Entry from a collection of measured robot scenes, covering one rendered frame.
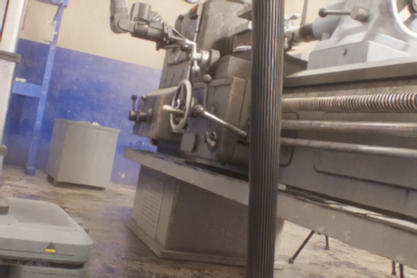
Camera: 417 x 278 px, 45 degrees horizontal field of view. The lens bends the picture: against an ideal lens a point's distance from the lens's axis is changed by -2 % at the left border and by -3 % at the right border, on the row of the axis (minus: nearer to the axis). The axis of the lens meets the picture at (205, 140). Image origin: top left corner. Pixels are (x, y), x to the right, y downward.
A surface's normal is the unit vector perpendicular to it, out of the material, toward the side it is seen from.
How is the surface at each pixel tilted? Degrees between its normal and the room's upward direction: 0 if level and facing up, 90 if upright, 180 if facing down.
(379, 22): 90
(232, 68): 90
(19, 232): 45
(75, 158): 90
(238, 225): 90
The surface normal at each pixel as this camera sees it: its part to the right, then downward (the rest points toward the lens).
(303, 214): -0.92, -0.18
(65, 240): 0.44, -0.65
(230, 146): 0.35, 0.05
